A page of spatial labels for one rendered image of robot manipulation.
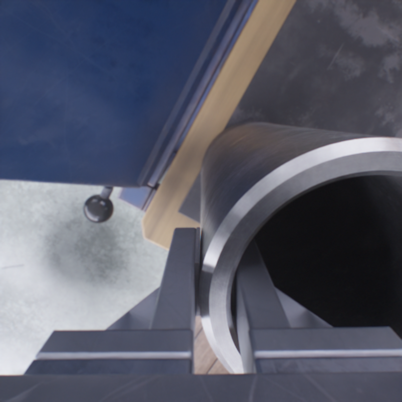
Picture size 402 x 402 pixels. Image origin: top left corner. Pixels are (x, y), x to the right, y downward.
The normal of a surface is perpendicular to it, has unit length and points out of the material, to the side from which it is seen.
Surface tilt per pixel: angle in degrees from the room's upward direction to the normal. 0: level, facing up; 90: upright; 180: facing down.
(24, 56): 59
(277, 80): 0
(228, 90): 0
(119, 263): 0
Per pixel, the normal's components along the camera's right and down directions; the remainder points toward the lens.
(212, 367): 0.00, 0.28
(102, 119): 0.75, 0.54
